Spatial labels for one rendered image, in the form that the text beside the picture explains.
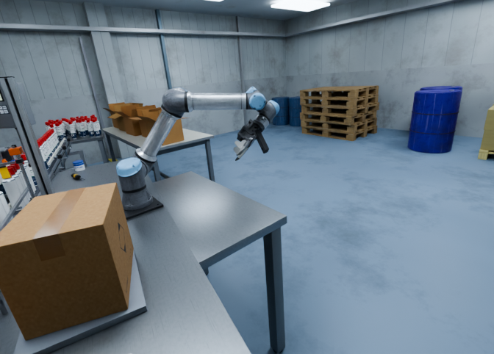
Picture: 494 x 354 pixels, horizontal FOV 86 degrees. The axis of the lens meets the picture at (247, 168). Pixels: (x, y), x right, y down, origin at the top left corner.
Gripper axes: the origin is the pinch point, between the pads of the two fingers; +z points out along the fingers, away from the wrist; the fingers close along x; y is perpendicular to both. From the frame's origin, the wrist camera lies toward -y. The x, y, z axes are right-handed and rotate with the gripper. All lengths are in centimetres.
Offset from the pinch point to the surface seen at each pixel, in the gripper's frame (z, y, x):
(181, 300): 57, -18, 36
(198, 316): 57, -24, 42
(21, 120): 47, 86, 4
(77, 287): 68, 5, 46
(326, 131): -296, -65, -388
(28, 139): 52, 81, -1
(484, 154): -291, -252, -199
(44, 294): 73, 10, 47
